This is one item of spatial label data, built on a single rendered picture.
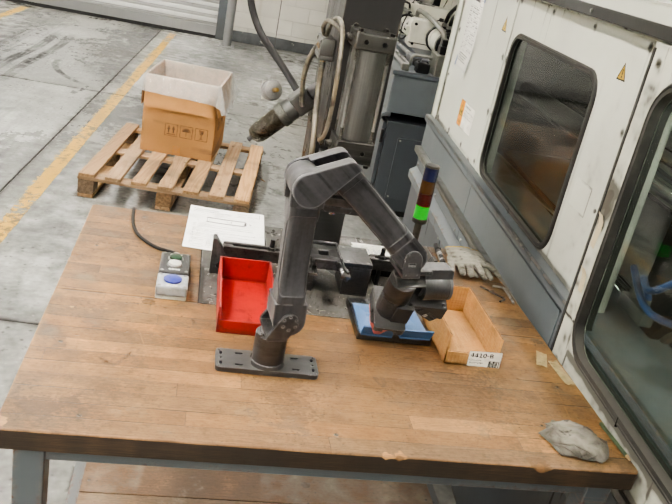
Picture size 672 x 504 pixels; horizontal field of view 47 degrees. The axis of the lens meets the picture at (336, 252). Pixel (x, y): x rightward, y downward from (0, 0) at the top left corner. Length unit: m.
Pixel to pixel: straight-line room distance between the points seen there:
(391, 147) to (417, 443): 3.66
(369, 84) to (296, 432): 0.77
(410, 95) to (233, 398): 3.65
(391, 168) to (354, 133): 3.25
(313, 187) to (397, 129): 3.60
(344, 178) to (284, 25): 9.68
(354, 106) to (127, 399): 0.79
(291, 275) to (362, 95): 0.49
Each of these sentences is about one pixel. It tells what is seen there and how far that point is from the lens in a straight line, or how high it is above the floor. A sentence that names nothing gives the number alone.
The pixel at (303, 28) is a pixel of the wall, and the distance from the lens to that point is 10.98.
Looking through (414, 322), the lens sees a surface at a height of 0.92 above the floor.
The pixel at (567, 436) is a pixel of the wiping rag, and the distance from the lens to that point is 1.54.
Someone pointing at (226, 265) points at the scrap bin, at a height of 0.94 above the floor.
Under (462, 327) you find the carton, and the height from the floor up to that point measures 0.90.
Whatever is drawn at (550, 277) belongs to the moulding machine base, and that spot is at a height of 0.97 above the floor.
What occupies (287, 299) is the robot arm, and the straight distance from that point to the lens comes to 1.41.
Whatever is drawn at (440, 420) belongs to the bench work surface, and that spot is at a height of 0.90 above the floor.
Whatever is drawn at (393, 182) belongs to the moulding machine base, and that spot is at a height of 0.27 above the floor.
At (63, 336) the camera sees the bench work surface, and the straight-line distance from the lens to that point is 1.56.
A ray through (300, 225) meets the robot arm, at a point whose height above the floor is 1.21.
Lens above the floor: 1.70
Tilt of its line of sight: 23 degrees down
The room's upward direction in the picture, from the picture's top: 12 degrees clockwise
